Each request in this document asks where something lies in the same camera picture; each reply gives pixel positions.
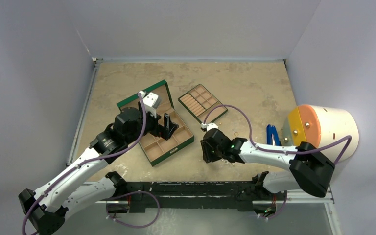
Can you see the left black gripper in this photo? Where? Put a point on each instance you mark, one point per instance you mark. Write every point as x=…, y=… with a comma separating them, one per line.
x=165, y=132

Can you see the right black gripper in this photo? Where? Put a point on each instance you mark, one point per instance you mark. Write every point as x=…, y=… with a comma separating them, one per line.
x=208, y=150

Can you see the green jewelry tray insert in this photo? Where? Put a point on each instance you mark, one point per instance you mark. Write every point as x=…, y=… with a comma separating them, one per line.
x=199, y=101

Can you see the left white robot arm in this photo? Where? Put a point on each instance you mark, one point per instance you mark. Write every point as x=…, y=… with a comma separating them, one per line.
x=49, y=206

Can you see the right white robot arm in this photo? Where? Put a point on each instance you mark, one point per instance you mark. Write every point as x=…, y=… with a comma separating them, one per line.
x=305, y=167

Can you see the blue tool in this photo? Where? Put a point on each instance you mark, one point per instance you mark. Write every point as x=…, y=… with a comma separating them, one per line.
x=272, y=136

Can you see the white cylinder orange yellow lid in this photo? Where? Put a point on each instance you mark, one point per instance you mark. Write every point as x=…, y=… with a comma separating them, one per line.
x=320, y=126

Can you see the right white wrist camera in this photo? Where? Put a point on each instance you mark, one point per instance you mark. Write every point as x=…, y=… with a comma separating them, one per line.
x=209, y=126

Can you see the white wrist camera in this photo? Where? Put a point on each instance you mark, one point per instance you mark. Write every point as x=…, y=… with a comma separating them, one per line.
x=209, y=126
x=151, y=102

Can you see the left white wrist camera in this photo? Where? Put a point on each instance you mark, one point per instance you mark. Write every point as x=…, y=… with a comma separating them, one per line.
x=151, y=102

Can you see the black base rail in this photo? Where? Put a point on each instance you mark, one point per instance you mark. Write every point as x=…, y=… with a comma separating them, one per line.
x=244, y=196

